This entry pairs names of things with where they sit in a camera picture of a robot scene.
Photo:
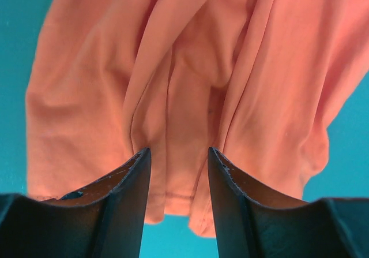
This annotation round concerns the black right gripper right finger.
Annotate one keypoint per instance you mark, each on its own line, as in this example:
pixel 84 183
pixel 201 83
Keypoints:
pixel 253 220

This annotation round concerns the orange t shirt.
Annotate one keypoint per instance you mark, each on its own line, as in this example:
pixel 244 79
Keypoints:
pixel 260 80

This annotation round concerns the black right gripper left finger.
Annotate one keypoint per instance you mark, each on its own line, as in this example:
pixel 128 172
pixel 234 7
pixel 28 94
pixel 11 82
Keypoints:
pixel 103 219

